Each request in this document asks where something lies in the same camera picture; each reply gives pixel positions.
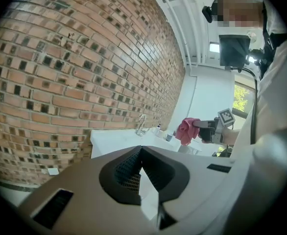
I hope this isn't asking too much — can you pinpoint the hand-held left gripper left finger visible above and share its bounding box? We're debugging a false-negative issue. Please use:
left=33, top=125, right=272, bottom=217
left=99, top=146, right=142, bottom=205

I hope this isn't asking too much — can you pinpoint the black head camera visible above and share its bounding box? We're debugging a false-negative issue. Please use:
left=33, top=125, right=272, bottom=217
left=201, top=5, right=219, bottom=23

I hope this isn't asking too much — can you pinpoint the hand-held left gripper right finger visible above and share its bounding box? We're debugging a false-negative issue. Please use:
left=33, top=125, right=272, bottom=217
left=141, top=146, right=190, bottom=202

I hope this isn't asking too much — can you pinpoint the black chest harness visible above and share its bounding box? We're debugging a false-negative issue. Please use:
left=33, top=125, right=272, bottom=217
left=260, top=1, right=287, bottom=79

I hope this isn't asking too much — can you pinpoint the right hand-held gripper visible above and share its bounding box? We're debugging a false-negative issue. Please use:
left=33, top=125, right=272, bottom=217
left=193, top=108, right=235, bottom=144

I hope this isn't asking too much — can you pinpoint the chrome faucet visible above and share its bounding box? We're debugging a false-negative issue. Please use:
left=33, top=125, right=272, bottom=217
left=136, top=114, right=150, bottom=137

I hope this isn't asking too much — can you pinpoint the person's right forearm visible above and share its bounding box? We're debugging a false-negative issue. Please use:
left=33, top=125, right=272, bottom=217
left=223, top=127, right=242, bottom=144

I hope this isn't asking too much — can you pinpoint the person's white shirt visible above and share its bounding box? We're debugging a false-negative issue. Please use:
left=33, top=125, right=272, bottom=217
left=230, top=0, right=287, bottom=147

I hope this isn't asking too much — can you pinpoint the black chest monitor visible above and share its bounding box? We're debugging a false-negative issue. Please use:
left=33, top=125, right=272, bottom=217
left=218, top=34, right=251, bottom=67

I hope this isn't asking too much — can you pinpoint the window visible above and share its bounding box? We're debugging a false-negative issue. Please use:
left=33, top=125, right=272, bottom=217
left=231, top=81, right=256, bottom=118

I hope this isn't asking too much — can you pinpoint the pink cloth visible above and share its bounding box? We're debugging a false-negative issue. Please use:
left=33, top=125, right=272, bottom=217
left=175, top=117, right=201, bottom=146

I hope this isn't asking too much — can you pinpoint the white sink basin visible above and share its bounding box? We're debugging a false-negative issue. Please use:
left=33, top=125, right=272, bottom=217
left=90, top=127, right=203, bottom=160

